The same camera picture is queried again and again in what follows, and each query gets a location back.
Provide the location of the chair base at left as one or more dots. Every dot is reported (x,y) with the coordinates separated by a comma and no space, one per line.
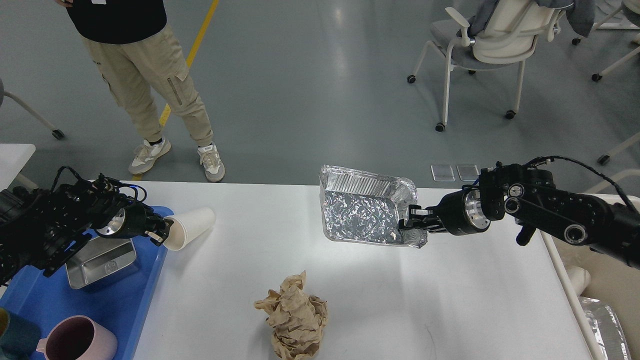
(55,131)

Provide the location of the clear floor socket cover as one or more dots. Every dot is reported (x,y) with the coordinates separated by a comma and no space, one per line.
(452,173)

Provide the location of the square steel tray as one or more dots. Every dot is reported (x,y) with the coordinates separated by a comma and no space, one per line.
(101,263)

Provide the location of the grey jacket on chair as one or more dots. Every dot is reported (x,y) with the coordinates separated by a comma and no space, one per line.
(579,13)

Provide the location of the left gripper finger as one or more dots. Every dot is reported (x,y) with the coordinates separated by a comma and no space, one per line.
(157,229)

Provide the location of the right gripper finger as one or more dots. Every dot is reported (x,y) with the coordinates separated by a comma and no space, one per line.
(417,212)
(431,226)

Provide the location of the beige plastic bin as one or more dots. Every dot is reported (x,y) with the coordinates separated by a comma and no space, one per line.
(611,281)

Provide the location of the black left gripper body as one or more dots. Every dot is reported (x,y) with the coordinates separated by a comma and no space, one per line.
(127,223)

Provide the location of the teal cup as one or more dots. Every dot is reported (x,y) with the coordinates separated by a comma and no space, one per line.
(19,337)

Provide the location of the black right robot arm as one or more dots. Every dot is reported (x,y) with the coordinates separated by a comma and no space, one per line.
(528,193)

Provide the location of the white office chair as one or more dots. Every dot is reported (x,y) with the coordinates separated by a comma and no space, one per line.
(509,37)

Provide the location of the person in beige trousers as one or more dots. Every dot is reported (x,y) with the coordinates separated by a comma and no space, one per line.
(136,51)

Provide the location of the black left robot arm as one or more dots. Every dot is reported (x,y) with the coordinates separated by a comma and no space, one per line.
(45,228)

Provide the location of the aluminium foil container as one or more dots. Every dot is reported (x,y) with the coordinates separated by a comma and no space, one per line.
(363,207)

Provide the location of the white side table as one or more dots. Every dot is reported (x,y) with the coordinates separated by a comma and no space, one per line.
(13,157)

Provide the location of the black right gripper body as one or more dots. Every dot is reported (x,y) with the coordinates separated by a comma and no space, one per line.
(460,213)

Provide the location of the white paper cup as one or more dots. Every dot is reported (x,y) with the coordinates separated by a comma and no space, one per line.
(187,226)

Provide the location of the brown paper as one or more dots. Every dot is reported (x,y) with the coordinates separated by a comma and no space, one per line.
(297,319)

